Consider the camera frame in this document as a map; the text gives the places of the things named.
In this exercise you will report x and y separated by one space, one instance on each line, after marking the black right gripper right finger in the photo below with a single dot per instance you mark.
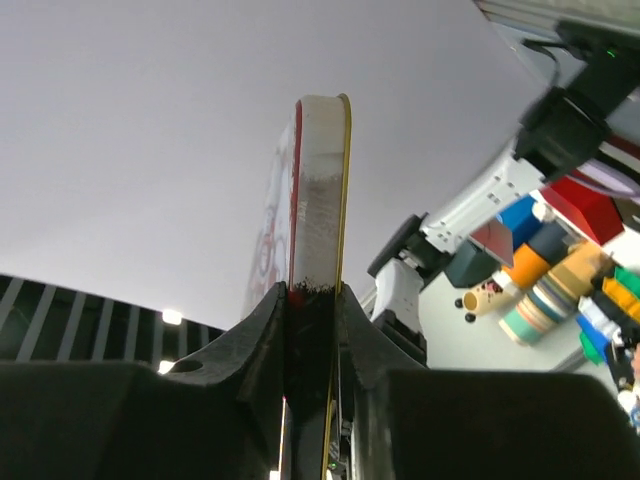
411 422

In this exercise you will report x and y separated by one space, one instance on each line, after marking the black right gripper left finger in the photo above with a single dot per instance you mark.
215 415

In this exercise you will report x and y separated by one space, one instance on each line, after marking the gold tin lid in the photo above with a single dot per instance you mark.
301 243

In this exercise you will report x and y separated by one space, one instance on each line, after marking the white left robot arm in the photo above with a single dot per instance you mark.
562 130

